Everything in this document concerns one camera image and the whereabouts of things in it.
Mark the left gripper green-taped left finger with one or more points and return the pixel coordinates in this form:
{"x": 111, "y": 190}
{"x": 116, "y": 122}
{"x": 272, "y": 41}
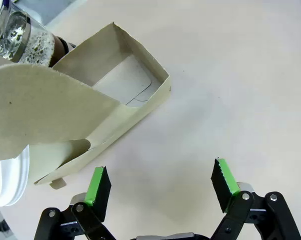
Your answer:
{"x": 100, "y": 195}

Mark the left gripper green-taped right finger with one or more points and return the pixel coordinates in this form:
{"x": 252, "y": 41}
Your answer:
{"x": 223, "y": 185}

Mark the brown cardboard cup carrier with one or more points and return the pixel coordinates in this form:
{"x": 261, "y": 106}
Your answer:
{"x": 40, "y": 112}

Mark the white lidded paper cup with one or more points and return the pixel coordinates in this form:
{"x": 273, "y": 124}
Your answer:
{"x": 45, "y": 160}

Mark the glass french press pitcher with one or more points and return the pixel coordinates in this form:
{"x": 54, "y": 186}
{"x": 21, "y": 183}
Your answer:
{"x": 13, "y": 32}

